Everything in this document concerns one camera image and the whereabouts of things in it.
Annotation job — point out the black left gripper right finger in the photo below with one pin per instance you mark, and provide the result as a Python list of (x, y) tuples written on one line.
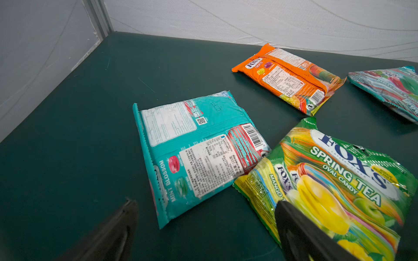
[(302, 240)]

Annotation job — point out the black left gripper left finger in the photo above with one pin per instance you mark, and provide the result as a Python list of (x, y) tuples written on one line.
[(112, 240)]

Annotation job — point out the green spring tea candy bag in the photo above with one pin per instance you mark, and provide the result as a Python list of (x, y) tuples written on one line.
[(358, 197)]

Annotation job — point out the teal mint blossom candy bag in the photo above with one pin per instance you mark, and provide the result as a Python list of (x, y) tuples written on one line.
[(194, 149)]

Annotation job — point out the orange fruits candy bag far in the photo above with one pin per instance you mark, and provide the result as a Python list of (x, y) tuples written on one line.
[(295, 80)]

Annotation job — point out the mint blossom candy bag front-up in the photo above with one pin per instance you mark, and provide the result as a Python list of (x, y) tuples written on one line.
[(397, 88)]

